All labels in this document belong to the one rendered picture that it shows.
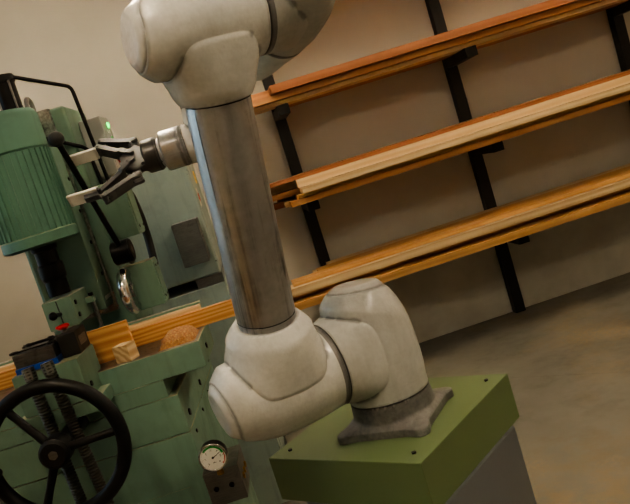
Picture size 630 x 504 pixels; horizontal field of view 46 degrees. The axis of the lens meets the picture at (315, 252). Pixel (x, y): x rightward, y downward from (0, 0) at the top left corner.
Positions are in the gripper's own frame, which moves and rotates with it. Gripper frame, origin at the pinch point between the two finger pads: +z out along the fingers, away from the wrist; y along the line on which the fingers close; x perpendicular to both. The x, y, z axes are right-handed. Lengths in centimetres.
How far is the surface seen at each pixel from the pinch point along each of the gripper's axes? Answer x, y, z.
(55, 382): -11.2, -43.9, 9.5
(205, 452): -39, -52, -11
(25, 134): 7.4, 11.1, 7.6
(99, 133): -14.7, 35.3, -1.4
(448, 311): -255, 112, -115
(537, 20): -121, 171, -192
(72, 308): -23.6, -14.8, 11.1
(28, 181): 0.7, 3.4, 10.0
